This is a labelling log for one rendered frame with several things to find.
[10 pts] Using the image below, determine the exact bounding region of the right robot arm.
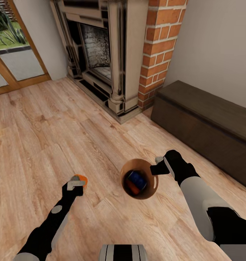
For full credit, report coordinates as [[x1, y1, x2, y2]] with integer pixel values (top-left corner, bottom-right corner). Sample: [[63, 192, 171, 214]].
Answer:
[[150, 150, 246, 261]]

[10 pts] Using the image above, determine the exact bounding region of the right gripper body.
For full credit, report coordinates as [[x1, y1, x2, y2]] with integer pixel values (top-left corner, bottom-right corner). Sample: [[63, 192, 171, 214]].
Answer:
[[150, 163, 170, 175]]

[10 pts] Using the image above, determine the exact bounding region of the trash can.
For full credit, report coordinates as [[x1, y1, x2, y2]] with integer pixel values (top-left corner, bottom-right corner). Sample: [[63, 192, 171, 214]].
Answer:
[[120, 158, 159, 200]]

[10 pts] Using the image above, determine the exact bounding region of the robot trunk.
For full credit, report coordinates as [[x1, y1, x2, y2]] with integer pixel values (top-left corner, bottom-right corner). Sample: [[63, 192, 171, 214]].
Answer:
[[98, 244, 148, 261]]

